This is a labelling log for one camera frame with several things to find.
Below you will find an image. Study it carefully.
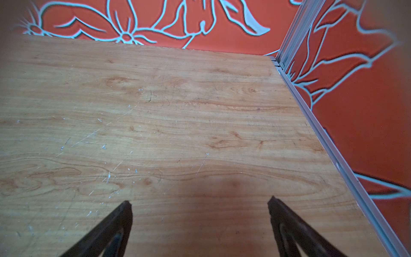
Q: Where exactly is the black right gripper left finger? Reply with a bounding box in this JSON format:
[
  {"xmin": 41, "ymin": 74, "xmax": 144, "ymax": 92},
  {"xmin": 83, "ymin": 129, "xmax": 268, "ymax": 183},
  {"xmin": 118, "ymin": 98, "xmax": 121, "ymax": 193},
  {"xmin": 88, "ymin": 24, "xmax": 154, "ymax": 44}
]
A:
[{"xmin": 62, "ymin": 201, "xmax": 133, "ymax": 257}]

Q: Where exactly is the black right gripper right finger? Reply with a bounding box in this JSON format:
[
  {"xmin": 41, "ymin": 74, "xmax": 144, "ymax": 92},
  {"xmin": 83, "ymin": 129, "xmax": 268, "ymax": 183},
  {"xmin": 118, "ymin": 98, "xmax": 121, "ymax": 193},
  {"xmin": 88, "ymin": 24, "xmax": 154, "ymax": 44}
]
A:
[{"xmin": 268, "ymin": 197, "xmax": 345, "ymax": 257}]

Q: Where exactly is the aluminium frame rail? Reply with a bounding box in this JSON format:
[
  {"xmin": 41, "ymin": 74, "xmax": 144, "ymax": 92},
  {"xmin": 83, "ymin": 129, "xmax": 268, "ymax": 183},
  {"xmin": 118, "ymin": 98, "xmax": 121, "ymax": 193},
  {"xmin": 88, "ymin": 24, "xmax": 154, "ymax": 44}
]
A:
[{"xmin": 276, "ymin": 1, "xmax": 411, "ymax": 257}]

